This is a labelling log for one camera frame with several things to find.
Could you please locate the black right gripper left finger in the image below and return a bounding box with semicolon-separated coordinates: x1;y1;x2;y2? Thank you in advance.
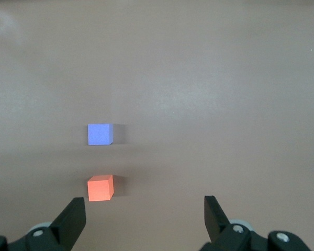
0;197;87;251

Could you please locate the purple foam cube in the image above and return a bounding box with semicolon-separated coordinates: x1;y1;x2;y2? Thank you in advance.
87;123;114;146

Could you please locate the brown table cover sheet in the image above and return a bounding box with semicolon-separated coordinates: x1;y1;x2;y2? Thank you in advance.
0;0;314;251

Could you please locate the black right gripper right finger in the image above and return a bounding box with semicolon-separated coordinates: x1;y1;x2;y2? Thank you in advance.
198;195;312;251

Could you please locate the orange foam cube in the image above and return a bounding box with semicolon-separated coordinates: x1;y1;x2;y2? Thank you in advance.
87;174;114;202

